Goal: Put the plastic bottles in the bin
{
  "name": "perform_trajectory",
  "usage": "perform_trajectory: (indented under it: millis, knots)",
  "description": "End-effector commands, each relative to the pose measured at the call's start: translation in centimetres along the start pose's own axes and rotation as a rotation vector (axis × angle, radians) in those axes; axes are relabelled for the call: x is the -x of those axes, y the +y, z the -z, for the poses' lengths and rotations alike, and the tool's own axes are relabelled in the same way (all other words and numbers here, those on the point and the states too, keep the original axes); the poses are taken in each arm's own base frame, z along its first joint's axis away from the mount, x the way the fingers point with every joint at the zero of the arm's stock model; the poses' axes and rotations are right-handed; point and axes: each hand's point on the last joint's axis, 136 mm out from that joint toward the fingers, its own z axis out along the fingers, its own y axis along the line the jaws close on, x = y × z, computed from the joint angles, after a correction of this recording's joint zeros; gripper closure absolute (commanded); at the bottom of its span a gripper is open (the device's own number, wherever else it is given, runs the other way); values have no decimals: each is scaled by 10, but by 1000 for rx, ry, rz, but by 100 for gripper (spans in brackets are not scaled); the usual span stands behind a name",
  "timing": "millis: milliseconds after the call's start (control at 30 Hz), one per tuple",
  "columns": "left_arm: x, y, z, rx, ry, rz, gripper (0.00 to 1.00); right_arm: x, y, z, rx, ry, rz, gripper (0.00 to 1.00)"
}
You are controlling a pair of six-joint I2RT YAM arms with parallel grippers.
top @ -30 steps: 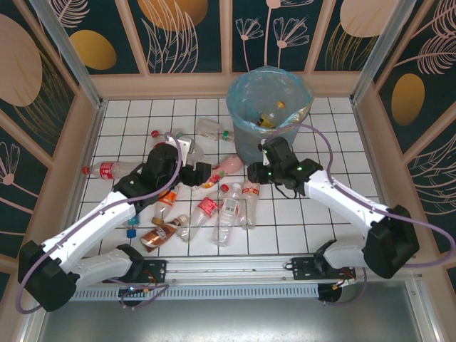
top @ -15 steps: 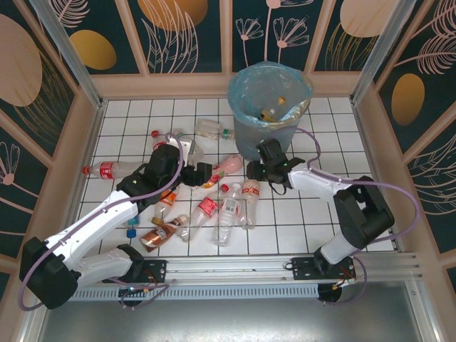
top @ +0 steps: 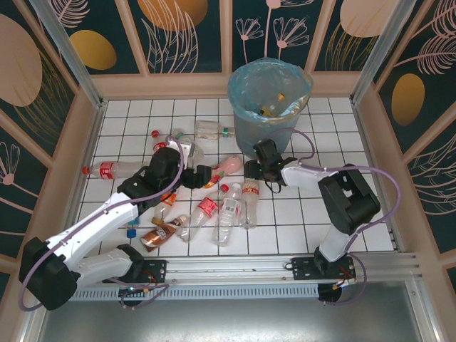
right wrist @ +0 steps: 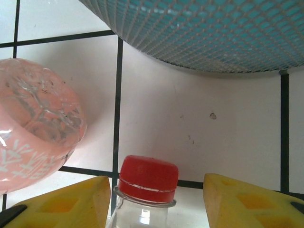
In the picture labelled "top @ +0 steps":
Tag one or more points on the small red-label cola bottle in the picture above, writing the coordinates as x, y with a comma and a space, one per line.
159, 145

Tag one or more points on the large red-label cola bottle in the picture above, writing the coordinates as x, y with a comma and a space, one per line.
107, 170

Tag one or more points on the brown coffee drink bottle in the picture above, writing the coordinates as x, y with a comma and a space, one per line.
158, 235

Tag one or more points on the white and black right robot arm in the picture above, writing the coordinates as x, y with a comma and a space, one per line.
351, 199

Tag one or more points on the blue plastic bin liner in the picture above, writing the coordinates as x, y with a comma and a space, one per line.
246, 82

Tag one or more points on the clear bottle with green cap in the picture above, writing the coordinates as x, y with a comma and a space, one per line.
178, 134

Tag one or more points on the clear bottle white label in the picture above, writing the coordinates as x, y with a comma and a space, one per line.
229, 206

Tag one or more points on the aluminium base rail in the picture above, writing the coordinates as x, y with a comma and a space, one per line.
228, 269

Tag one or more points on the orange-label bottle gold cap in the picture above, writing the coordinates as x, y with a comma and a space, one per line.
164, 208

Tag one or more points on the yellowish bottle with gold cap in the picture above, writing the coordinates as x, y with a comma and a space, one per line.
272, 106

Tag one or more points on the pink plastic bottle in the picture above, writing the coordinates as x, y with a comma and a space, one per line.
231, 164

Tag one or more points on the aluminium side rail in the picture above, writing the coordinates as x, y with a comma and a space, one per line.
394, 238
92, 142

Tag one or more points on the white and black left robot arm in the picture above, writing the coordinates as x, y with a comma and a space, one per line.
89, 228

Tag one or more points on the aluminium frame post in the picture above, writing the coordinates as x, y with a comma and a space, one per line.
67, 46
377, 50

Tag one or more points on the clear bottle red-white label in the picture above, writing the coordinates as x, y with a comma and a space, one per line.
249, 190

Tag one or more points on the clear bottle red label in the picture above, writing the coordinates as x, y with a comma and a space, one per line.
206, 206

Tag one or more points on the grey translucent plastic bin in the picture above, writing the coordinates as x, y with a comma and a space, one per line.
263, 139

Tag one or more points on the clear bottle with blue cap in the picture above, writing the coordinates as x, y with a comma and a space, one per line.
131, 233

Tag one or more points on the clear square bottle green-white cap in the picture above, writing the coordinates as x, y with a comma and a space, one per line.
208, 130

